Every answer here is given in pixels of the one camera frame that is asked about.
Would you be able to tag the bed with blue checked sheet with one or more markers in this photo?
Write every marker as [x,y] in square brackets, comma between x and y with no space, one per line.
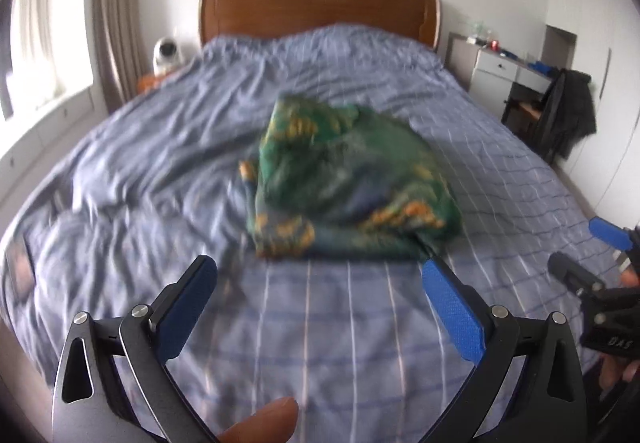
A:
[175,148]

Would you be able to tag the green cloud print jacket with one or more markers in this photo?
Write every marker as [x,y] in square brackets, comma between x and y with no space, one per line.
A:
[345,173]

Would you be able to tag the wooden headboard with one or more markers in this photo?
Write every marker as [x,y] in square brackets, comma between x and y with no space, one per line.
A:
[320,5]

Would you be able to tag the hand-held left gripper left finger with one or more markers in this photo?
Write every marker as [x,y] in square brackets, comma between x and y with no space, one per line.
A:
[187,313]

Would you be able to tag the white desk with drawers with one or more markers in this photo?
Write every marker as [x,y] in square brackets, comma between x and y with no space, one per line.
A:
[492,70]

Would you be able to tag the wooden chair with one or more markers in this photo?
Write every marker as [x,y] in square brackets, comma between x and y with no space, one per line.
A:
[527,113]

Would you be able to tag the white window bench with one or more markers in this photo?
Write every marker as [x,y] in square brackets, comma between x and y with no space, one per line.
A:
[50,138]

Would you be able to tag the person's right hand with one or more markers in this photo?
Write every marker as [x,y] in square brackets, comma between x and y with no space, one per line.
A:
[617,373]

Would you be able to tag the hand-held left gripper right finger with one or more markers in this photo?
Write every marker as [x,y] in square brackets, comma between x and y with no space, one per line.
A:
[452,310]

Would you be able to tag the blue plastic object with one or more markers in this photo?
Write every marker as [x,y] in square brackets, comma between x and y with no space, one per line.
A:
[545,69]

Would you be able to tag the white round fan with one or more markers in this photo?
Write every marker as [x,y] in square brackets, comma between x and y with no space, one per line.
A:
[167,54]

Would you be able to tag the white wardrobe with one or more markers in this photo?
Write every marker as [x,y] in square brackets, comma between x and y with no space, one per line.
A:
[610,48]

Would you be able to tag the dark device with red display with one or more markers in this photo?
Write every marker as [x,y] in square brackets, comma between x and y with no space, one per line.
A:
[19,269]

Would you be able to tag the person's left hand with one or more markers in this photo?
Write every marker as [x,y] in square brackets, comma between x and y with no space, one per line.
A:
[260,423]

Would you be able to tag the beige curtain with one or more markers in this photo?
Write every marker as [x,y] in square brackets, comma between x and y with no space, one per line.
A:
[115,13]

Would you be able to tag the black jacket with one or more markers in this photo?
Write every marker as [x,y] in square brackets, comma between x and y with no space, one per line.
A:
[567,110]

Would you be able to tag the wooden nightstand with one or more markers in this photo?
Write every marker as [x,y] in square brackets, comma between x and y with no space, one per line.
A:
[149,83]

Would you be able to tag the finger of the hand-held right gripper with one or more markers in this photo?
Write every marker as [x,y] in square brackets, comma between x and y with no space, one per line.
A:
[611,233]
[575,273]

